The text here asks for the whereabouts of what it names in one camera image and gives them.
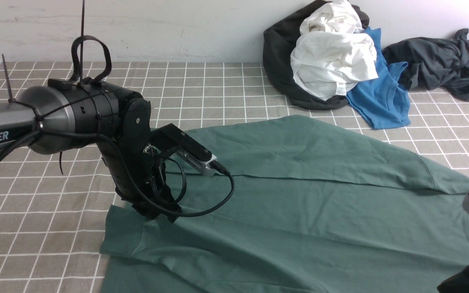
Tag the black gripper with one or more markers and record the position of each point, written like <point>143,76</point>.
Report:
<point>139,176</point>

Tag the green long-sleeved shirt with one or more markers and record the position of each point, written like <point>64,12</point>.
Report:
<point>316,209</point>

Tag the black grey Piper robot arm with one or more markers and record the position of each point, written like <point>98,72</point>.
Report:
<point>62,116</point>

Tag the blue t-shirt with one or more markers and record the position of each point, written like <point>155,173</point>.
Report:
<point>382,102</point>

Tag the grey checkered tablecloth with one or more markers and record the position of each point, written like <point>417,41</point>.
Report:
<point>52,212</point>

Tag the black garment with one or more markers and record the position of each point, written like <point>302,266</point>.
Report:
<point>279,42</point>

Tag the white garment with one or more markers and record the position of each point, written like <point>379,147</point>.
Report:
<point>333,53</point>

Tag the dark grey garment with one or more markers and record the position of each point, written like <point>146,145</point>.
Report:
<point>433,63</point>

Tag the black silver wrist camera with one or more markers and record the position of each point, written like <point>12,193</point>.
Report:
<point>170,140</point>

